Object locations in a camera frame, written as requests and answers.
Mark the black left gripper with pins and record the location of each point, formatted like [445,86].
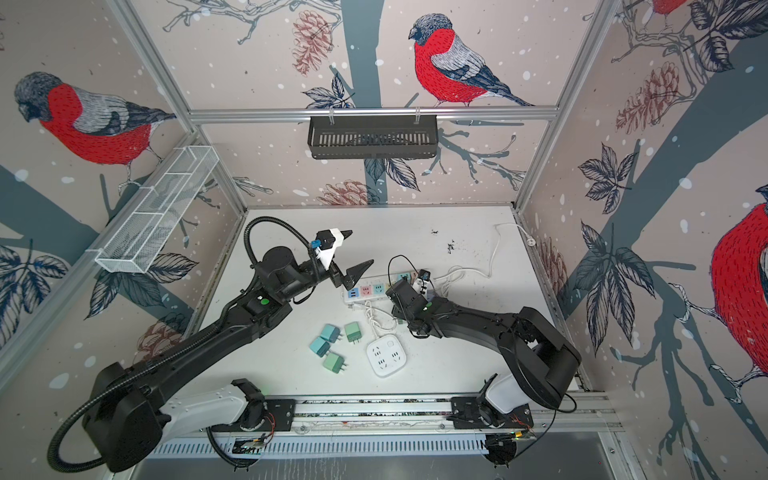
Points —
[351,276]

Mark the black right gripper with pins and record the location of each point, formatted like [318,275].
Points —
[396,309]

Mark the white multicolour power strip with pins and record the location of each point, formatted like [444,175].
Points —
[373,288]

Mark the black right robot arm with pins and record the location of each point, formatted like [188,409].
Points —
[541,361]

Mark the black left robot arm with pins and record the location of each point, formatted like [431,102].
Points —
[129,412]

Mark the green charger plug left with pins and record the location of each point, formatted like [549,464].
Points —
[353,332]

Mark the green charger plug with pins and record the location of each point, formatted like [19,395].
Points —
[334,362]
[353,332]

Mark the teal charger plug upper left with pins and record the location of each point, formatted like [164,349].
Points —
[330,333]

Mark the teal charger plug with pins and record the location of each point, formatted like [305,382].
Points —
[319,346]
[330,333]

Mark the teal charger plug lower left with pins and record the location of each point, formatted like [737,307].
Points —
[319,346]

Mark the green charger plug bottom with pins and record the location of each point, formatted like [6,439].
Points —
[334,362]

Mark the white square socket cube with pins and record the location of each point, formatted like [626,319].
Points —
[386,355]

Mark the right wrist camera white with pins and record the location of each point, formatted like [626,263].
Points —
[422,282]

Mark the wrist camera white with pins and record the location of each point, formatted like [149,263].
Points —
[422,282]
[325,253]

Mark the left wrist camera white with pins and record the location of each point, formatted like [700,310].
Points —
[325,253]

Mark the black wall shelf basket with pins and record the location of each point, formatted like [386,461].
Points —
[373,137]

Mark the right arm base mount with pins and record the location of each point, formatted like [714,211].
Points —
[468,412]

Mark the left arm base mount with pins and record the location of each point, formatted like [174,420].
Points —
[272,416]

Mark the white wire mesh shelf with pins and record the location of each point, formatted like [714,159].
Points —
[141,237]

